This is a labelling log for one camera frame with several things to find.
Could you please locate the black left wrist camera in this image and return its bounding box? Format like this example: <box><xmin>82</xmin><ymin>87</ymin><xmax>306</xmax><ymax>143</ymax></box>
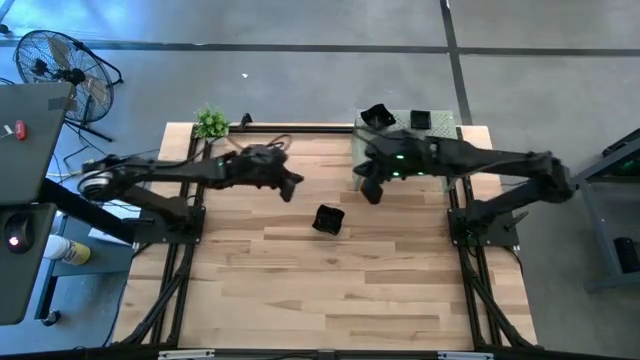
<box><xmin>278</xmin><ymin>178</ymin><xmax>297</xmax><ymax>204</ymax></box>

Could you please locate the black computer mouse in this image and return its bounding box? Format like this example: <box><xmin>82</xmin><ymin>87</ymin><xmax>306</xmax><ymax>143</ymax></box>
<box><xmin>3</xmin><ymin>212</ymin><xmax>36</xmax><ymax>255</ymax></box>

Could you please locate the white yellow spray can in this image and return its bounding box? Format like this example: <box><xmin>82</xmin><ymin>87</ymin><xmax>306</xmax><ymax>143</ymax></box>
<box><xmin>43</xmin><ymin>233</ymin><xmax>92</xmax><ymax>266</ymax></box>

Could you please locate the black floor fan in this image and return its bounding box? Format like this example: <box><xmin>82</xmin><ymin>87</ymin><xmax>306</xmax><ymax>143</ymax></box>
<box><xmin>13</xmin><ymin>28</ymin><xmax>125</xmax><ymax>144</ymax></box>

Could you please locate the black device green light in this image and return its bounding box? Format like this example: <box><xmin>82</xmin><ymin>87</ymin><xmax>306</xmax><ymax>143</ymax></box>
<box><xmin>602</xmin><ymin>128</ymin><xmax>640</xmax><ymax>177</ymax></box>

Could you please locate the dark grey desk panel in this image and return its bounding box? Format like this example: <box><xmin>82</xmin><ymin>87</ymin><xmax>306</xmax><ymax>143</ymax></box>
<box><xmin>0</xmin><ymin>202</ymin><xmax>60</xmax><ymax>327</ymax></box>

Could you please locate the black aluminium frame rail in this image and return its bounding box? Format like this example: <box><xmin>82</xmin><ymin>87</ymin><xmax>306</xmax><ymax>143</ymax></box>
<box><xmin>0</xmin><ymin>345</ymin><xmax>640</xmax><ymax>360</ymax></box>
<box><xmin>227</xmin><ymin>124</ymin><xmax>356</xmax><ymax>135</ymax></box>

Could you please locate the grey tape strip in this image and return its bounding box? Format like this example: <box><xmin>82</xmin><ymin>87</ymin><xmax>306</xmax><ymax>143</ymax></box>
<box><xmin>48</xmin><ymin>94</ymin><xmax>77</xmax><ymax>114</ymax></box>

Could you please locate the small square black plate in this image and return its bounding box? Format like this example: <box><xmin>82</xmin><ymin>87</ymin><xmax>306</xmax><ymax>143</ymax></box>
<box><xmin>409</xmin><ymin>109</ymin><xmax>433</xmax><ymax>131</ymax></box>

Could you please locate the black box device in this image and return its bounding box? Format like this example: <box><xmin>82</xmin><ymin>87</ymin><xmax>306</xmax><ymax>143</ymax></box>
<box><xmin>613</xmin><ymin>237</ymin><xmax>640</xmax><ymax>274</ymax></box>

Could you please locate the blue-grey cart base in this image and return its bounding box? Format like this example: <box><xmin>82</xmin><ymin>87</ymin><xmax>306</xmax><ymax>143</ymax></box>
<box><xmin>33</xmin><ymin>212</ymin><xmax>136</xmax><ymax>327</ymax></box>

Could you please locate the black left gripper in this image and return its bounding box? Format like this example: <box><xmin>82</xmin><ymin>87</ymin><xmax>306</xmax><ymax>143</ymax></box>
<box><xmin>227</xmin><ymin>143</ymin><xmax>306</xmax><ymax>191</ymax></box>

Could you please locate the folded-corner black plate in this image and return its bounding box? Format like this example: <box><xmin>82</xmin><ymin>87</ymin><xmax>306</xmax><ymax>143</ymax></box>
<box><xmin>359</xmin><ymin>102</ymin><xmax>398</xmax><ymax>131</ymax></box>

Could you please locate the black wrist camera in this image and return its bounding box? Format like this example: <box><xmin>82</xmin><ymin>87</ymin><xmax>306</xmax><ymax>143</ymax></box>
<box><xmin>278</xmin><ymin>178</ymin><xmax>297</xmax><ymax>204</ymax></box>
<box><xmin>359</xmin><ymin>176</ymin><xmax>385</xmax><ymax>206</ymax></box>

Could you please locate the black aluminium side frame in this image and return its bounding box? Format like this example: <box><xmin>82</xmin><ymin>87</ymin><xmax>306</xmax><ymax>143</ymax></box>
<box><xmin>117</xmin><ymin>124</ymin><xmax>212</xmax><ymax>347</ymax></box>
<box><xmin>446</xmin><ymin>127</ymin><xmax>539</xmax><ymax>347</ymax></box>

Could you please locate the large wavy square black plate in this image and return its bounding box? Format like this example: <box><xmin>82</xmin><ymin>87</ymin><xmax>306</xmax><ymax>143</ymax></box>
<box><xmin>311</xmin><ymin>203</ymin><xmax>347</xmax><ymax>237</ymax></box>

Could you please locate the green plant in white pot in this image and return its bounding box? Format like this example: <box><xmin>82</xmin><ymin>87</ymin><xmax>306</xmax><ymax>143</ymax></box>
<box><xmin>192</xmin><ymin>103</ymin><xmax>232</xmax><ymax>147</ymax></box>

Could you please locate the silver metal bracket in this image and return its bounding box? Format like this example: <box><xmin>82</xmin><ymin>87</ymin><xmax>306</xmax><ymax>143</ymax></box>
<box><xmin>438</xmin><ymin>351</ymin><xmax>494</xmax><ymax>360</ymax></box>
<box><xmin>158</xmin><ymin>349</ymin><xmax>216</xmax><ymax>359</ymax></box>

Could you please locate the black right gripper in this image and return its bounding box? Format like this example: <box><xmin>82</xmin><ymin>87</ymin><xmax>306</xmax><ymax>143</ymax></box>
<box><xmin>352</xmin><ymin>129</ymin><xmax>435</xmax><ymax>182</ymax></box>

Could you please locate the grey-blue metal cart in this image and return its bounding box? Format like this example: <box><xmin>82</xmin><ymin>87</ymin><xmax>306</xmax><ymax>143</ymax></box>
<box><xmin>572</xmin><ymin>127</ymin><xmax>640</xmax><ymax>295</ymax></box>

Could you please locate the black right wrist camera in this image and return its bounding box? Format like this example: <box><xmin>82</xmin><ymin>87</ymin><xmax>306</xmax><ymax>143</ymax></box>
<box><xmin>359</xmin><ymin>176</ymin><xmax>385</xmax><ymax>206</ymax></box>

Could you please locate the green perforated metal shelf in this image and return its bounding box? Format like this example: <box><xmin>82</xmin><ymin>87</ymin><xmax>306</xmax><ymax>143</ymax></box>
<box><xmin>351</xmin><ymin>108</ymin><xmax>466</xmax><ymax>192</ymax></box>

